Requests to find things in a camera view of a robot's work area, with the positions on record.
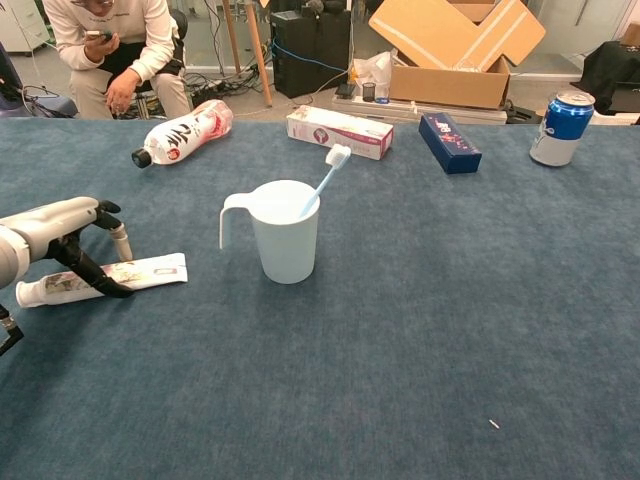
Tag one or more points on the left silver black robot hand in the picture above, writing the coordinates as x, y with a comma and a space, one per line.
55, 220

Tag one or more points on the white floral toothpaste tube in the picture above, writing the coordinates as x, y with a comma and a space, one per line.
150, 272

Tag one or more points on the light blue toothbrush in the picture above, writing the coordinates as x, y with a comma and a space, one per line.
325, 180

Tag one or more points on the white pink toothpaste box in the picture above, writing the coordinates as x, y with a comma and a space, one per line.
340, 132

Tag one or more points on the dark blue carton box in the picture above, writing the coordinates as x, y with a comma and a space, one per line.
450, 145

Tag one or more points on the open brown cardboard box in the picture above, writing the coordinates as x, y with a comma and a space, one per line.
450, 85

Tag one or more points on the tilted taped cardboard box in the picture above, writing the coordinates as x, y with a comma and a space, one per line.
450, 30

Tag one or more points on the dark blue machine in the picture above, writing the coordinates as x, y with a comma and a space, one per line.
50, 106

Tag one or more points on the chrome wheeled stool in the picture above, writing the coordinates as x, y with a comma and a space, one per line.
142, 105

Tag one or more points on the plastic bottle with black cap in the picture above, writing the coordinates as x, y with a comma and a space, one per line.
185, 135

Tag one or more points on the smartphone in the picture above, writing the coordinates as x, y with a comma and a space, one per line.
99, 35

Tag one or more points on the white cabinet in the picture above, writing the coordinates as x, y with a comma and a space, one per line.
20, 25

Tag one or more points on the seated person in beige clothes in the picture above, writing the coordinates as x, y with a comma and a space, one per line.
125, 20

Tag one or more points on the wooden stand leg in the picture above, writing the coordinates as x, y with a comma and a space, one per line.
259, 55
232, 35

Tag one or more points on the black computer tower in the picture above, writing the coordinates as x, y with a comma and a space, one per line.
305, 60

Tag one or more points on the small black device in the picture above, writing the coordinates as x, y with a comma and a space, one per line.
345, 90

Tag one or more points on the black mesh pen holder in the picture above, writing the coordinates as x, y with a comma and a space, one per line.
369, 92

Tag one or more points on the white plastic bag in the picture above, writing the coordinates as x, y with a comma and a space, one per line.
375, 67

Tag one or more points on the blue table mat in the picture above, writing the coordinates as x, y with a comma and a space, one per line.
400, 350

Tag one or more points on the aluminium profile beams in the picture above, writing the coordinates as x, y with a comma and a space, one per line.
480, 116

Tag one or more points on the tiny white scrap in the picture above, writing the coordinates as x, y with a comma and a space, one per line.
494, 424

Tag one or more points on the blue white drink can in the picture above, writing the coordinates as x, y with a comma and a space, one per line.
560, 135

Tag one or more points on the black cloth covered object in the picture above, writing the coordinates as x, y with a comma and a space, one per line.
615, 70

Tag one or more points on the small brown carton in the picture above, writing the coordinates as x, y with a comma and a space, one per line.
631, 36

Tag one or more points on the black bracket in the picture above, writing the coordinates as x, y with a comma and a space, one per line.
517, 112

